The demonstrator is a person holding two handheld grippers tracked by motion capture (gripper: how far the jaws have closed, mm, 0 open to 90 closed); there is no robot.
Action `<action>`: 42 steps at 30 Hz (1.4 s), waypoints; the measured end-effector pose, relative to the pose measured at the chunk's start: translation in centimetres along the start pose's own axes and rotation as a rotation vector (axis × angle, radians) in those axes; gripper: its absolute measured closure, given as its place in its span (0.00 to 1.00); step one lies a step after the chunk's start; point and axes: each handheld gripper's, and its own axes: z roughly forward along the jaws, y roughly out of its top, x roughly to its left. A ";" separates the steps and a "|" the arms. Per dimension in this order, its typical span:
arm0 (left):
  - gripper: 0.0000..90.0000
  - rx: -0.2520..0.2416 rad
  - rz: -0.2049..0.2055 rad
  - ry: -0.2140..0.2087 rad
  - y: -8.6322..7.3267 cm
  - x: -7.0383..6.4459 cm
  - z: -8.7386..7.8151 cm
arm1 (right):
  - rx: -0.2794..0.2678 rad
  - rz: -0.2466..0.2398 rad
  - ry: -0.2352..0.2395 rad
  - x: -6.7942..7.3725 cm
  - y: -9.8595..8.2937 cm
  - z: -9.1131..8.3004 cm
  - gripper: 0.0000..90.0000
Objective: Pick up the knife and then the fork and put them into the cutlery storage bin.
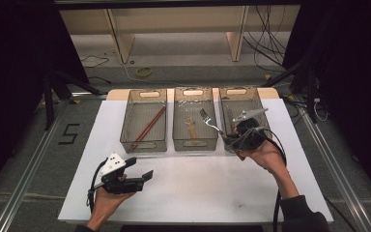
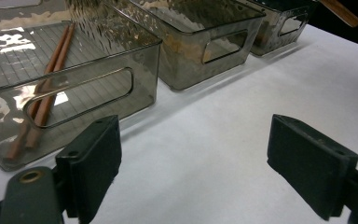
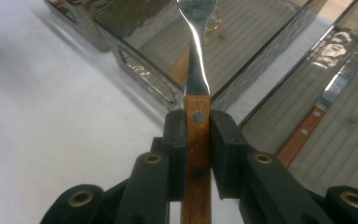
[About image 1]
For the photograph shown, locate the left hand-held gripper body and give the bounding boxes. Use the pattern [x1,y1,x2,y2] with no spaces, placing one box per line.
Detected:
[100,152,146,195]

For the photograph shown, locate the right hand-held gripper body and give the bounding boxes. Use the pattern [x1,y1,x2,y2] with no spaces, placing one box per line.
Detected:
[232,107,270,153]

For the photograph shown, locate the grey translucent plastic bin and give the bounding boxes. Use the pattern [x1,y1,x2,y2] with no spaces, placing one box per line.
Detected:
[119,89,168,154]
[172,86,219,153]
[218,86,273,153]

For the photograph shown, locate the wooden handled metal fork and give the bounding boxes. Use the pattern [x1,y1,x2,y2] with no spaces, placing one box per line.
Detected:
[199,108,246,161]

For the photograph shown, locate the person's left hand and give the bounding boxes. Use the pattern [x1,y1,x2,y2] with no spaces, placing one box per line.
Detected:
[89,174,137,224]

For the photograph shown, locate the person's right hand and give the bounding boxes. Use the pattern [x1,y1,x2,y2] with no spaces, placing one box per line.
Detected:
[243,139,286,177]

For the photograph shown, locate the white table sheet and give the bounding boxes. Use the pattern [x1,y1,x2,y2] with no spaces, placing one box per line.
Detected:
[57,98,334,225]

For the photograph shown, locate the black metal stand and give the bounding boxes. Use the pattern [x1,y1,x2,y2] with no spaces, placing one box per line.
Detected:
[262,61,320,124]

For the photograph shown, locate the yellow tape roll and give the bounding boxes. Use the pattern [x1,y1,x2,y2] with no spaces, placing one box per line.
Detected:
[135,66,154,78]

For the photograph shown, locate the black tripod stand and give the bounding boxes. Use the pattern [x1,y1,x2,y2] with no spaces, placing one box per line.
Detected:
[42,71,102,131]

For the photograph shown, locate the black curtain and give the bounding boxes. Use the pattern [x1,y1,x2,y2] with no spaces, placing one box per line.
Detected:
[0,0,90,201]
[283,0,371,207]

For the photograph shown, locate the light wooden bench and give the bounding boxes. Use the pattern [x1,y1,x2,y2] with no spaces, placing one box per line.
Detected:
[59,4,300,64]

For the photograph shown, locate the left hand-held gripper cable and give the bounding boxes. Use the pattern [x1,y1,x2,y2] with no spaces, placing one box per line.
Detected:
[86,159,108,214]

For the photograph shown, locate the short white cable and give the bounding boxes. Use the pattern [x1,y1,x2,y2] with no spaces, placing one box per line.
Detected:
[313,98,329,123]

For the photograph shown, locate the white floor cable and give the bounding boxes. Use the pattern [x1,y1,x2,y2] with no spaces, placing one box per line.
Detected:
[114,51,162,86]

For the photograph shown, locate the bundle of black cables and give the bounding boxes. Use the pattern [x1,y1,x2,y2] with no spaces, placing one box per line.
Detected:
[243,4,288,71]

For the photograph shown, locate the aluminium floor rail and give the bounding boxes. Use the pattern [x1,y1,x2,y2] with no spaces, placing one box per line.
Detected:
[298,100,371,232]
[0,92,108,232]

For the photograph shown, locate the thin black floor cable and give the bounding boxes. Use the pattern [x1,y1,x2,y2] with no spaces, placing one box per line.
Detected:
[80,55,110,69]

